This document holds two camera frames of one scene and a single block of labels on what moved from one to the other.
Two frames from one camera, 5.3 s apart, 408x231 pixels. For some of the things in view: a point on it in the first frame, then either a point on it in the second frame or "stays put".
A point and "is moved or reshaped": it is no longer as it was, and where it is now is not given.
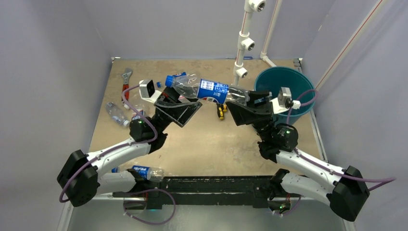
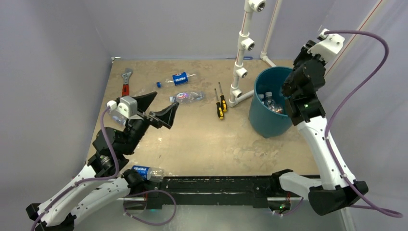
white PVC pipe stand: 244,42 stays put
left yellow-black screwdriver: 220,110 stays put
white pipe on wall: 274,20 stays put
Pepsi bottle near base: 152,174 stays put
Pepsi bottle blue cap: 192,86 is moved or reshaped
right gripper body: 264,128 → 303,56
